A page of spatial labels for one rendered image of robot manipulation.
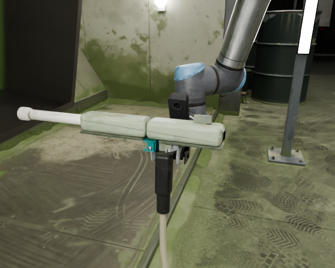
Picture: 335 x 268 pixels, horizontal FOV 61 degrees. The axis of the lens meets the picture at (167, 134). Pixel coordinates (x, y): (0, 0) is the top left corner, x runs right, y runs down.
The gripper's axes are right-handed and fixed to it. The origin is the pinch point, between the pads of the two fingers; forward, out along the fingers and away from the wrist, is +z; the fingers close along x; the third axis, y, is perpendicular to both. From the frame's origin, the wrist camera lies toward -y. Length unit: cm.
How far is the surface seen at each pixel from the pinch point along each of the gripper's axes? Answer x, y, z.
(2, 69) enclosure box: 75, -9, -35
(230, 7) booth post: 6, -55, -193
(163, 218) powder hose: -1.1, 17.5, -0.6
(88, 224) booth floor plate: 36, 45, -29
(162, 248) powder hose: -1.4, 25.3, -0.4
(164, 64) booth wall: 60, -8, -198
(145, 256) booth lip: 9, 46, -20
